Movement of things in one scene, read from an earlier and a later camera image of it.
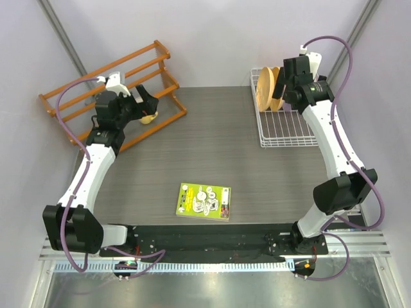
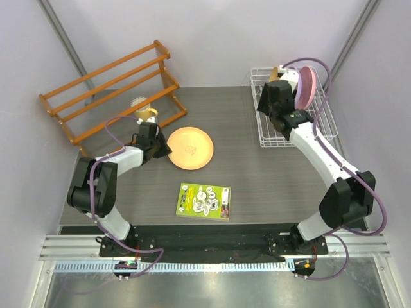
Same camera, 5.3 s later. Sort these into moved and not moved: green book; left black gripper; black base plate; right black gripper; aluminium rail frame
Moved: left black gripper; right black gripper
Not moved: green book; black base plate; aluminium rail frame
